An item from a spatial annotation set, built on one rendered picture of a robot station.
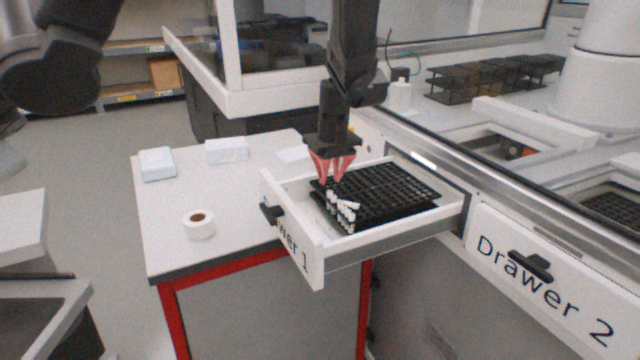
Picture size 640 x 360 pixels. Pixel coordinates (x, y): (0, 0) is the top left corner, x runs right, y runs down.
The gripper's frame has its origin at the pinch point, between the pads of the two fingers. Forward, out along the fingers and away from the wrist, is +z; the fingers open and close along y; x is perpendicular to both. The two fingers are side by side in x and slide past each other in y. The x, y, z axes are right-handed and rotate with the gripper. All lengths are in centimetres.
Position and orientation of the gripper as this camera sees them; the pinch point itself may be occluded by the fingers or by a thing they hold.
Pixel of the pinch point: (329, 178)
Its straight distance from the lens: 77.0
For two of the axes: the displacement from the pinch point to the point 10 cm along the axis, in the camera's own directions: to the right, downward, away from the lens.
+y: -9.0, 1.9, -4.0
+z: -0.5, 8.6, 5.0
